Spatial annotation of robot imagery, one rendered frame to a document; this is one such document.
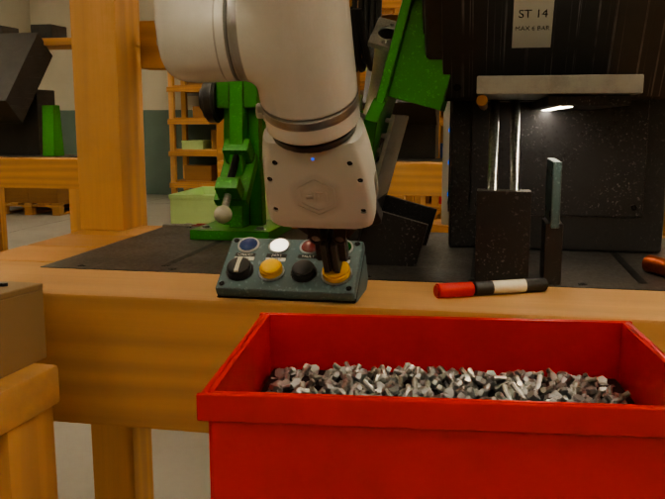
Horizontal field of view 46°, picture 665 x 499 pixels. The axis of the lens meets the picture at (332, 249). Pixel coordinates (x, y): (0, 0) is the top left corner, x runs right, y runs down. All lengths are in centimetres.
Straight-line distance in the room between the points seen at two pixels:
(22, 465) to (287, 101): 42
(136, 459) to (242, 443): 117
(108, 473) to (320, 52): 123
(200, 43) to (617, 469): 42
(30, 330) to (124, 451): 87
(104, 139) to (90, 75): 12
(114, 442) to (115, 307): 81
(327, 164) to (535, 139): 53
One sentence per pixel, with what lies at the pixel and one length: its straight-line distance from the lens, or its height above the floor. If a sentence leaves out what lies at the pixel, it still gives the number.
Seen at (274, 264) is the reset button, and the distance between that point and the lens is 83.
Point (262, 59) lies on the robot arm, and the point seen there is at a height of 113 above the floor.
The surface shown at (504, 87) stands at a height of 112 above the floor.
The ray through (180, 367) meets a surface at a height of 82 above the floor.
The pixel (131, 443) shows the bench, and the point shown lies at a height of 46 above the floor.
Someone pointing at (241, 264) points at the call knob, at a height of 94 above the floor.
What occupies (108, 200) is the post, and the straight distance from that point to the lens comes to 155.
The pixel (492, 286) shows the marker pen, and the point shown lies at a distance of 86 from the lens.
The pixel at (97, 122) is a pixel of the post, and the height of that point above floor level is 108.
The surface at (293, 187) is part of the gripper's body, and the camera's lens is 72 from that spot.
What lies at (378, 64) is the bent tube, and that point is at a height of 116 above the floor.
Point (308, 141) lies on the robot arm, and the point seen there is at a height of 107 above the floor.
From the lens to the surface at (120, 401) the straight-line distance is 92.
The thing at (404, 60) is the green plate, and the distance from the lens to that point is 102.
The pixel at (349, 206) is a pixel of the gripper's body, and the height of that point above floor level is 101.
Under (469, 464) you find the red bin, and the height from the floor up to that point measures 88.
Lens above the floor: 108
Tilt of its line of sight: 9 degrees down
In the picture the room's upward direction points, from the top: straight up
